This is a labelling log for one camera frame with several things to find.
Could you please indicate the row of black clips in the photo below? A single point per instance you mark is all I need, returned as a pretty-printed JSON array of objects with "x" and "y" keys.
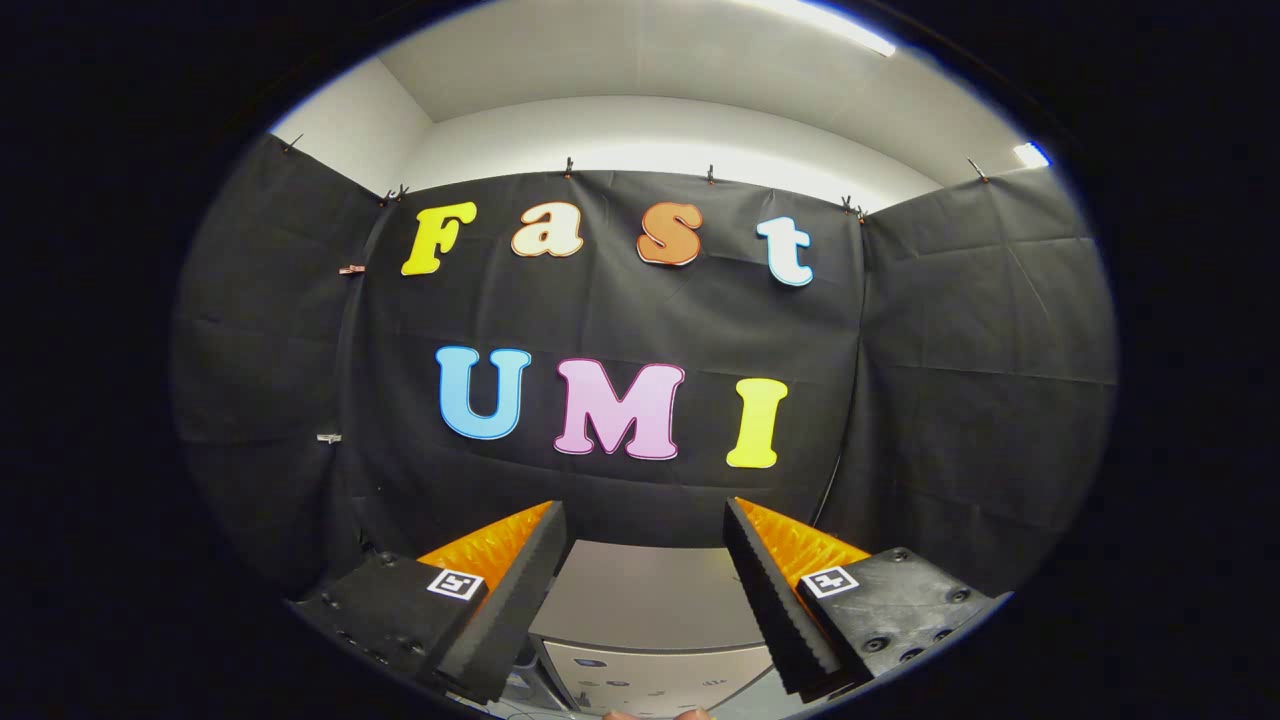
[{"x": 568, "y": 167}]

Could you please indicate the small ceiling light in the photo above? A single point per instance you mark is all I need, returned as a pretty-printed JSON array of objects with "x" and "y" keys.
[{"x": 1031, "y": 155}]

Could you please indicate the black backdrop cloth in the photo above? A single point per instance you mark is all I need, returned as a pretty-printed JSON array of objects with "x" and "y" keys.
[{"x": 620, "y": 320}]

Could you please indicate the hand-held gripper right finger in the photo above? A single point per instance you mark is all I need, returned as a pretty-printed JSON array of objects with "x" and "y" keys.
[{"x": 765, "y": 600}]

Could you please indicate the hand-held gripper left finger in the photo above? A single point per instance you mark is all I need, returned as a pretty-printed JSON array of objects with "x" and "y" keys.
[{"x": 520, "y": 600}]

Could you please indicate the long ceiling light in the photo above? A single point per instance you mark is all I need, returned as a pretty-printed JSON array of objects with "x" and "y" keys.
[{"x": 840, "y": 25}]

